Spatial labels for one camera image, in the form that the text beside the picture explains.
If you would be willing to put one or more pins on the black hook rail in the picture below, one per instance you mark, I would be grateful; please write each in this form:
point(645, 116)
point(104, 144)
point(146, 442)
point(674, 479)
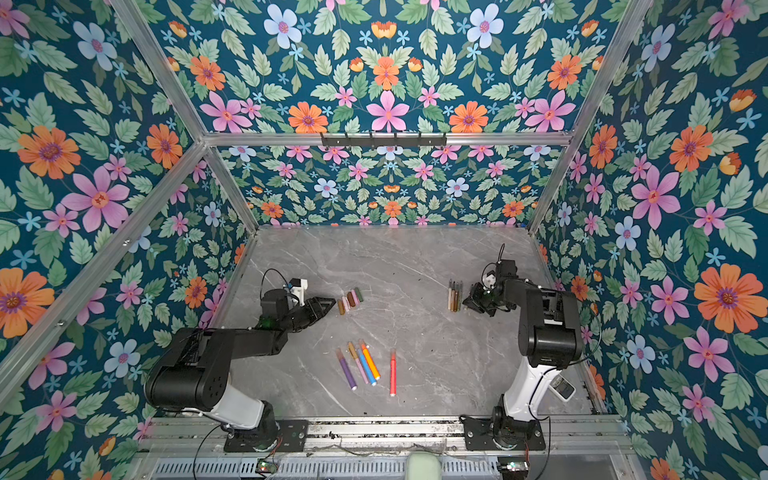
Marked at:
point(371, 140)

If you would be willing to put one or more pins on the blue highlighter pen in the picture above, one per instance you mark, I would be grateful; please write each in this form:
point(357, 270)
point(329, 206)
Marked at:
point(367, 372)

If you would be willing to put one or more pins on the purple highlighter pen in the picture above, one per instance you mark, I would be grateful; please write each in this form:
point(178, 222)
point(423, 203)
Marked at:
point(346, 370)

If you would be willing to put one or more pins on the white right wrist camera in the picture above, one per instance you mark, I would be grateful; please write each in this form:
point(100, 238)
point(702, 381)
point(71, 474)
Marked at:
point(490, 279)

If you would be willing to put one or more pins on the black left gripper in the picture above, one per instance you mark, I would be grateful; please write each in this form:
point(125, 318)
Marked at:
point(313, 305)

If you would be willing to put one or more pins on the white remote control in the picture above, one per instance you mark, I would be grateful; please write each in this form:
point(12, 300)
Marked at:
point(562, 388)

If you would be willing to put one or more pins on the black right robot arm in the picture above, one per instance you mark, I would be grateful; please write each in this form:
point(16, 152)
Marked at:
point(548, 340)

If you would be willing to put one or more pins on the pale green rounded object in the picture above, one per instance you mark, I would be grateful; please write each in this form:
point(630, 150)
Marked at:
point(422, 466)

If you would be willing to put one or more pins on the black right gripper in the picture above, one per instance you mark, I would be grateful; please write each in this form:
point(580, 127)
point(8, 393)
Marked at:
point(476, 299)

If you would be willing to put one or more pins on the brown pen body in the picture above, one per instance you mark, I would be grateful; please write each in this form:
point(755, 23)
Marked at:
point(455, 296)

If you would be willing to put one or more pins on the orange highlighter pen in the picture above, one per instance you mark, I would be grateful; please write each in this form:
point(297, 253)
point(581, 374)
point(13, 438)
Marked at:
point(369, 361)

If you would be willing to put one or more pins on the red highlighter pen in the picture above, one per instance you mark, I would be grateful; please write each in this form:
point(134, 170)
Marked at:
point(393, 373)

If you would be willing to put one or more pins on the pink pen gold cap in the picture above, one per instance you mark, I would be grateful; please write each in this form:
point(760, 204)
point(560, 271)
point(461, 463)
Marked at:
point(355, 356)

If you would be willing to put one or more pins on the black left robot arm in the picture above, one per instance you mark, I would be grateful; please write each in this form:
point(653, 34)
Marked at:
point(193, 376)

